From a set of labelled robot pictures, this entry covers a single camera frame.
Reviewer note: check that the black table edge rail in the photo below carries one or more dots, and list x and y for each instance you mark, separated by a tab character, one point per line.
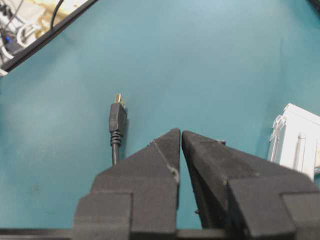
47	37

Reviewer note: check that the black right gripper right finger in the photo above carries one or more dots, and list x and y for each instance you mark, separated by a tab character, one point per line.
251	197

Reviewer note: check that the white background cable clutter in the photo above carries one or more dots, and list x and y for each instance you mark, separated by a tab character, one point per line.
22	22

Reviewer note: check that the white aluminium frame fixture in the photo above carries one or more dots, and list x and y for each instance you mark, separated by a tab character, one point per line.
295	141

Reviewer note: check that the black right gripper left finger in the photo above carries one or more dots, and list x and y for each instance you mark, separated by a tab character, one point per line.
136	199

